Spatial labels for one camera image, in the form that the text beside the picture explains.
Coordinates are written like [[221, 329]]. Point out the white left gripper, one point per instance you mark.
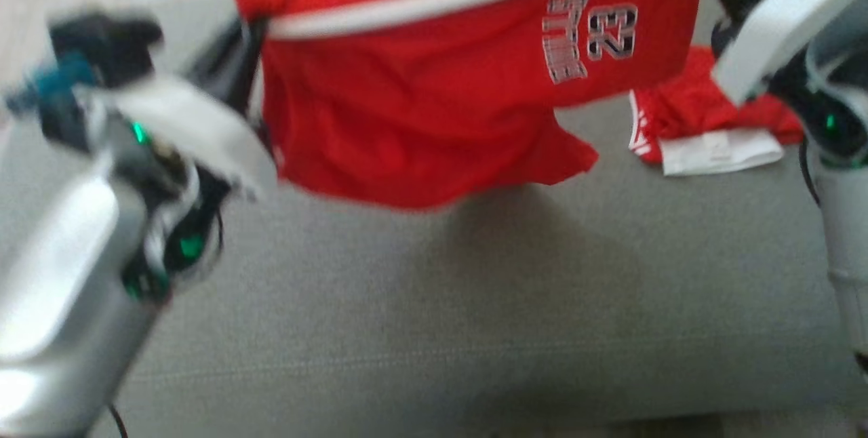
[[190, 126]]

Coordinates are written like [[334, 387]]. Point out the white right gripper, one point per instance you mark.
[[786, 17]]

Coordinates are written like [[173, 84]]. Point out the red shirt with striped trim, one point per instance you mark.
[[698, 106]]

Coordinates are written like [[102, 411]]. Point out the red shorts with white trim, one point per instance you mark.
[[420, 99]]

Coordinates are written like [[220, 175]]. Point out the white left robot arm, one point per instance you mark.
[[61, 289]]

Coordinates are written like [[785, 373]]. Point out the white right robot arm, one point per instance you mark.
[[847, 221]]

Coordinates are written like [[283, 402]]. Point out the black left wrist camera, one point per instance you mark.
[[108, 41]]

